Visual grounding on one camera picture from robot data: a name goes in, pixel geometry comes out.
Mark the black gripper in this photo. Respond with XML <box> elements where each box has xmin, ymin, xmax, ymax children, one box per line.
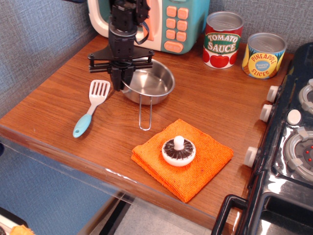
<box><xmin>88</xmin><ymin>24</ymin><xmax>155</xmax><ymax>91</ymax></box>

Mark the small steel pot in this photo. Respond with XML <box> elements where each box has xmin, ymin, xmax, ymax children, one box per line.
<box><xmin>121</xmin><ymin>59</ymin><xmax>176</xmax><ymax>131</ymax></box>

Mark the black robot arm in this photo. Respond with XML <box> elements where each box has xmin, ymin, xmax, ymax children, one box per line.
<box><xmin>88</xmin><ymin>0</ymin><xmax>155</xmax><ymax>91</ymax></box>

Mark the orange folded cloth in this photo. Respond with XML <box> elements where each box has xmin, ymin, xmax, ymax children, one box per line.
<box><xmin>131</xmin><ymin>119</ymin><xmax>233</xmax><ymax>203</ymax></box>

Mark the white and teal spatula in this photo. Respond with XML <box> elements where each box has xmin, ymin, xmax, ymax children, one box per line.
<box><xmin>72</xmin><ymin>80</ymin><xmax>111</xmax><ymax>138</ymax></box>

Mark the toy microwave oven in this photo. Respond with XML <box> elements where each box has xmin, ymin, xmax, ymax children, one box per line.
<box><xmin>87</xmin><ymin>0</ymin><xmax>211</xmax><ymax>55</ymax></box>

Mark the toy mushroom slice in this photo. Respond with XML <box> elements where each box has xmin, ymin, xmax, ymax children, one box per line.
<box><xmin>162</xmin><ymin>136</ymin><xmax>196</xmax><ymax>167</ymax></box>

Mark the tomato sauce can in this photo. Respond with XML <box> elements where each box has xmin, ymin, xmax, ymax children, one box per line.
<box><xmin>202</xmin><ymin>11</ymin><xmax>244</xmax><ymax>69</ymax></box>

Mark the pineapple slices can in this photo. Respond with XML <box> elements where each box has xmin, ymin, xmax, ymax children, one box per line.
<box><xmin>242</xmin><ymin>32</ymin><xmax>287</xmax><ymax>79</ymax></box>

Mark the orange object at corner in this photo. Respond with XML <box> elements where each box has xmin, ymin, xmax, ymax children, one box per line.
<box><xmin>0</xmin><ymin>225</ymin><xmax>35</xmax><ymax>235</ymax></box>

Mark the black toy stove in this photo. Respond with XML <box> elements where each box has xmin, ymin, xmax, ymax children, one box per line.
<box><xmin>212</xmin><ymin>43</ymin><xmax>313</xmax><ymax>235</ymax></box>

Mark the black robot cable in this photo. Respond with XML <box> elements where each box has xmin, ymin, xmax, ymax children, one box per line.
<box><xmin>134</xmin><ymin>22</ymin><xmax>150</xmax><ymax>46</ymax></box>

